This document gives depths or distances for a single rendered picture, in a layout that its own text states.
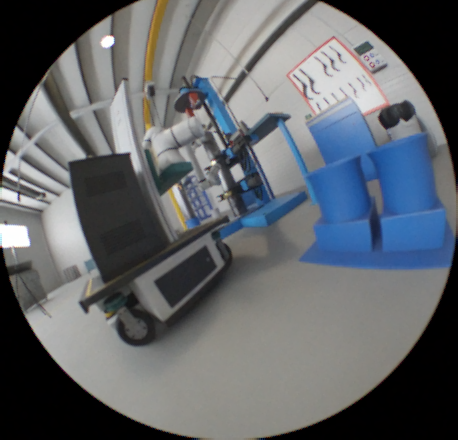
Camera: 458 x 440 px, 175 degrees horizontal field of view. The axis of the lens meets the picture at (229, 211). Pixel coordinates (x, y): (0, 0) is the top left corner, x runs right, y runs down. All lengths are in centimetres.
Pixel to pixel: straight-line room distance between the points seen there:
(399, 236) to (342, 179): 31
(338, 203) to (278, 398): 63
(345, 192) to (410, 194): 26
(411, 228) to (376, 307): 28
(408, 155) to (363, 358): 52
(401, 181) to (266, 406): 67
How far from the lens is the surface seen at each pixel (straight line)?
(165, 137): 97
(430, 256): 65
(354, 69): 327
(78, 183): 72
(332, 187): 61
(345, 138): 192
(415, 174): 58
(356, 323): 48
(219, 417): 46
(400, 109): 192
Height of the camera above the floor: 40
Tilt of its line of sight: 4 degrees down
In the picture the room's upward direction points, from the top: 24 degrees counter-clockwise
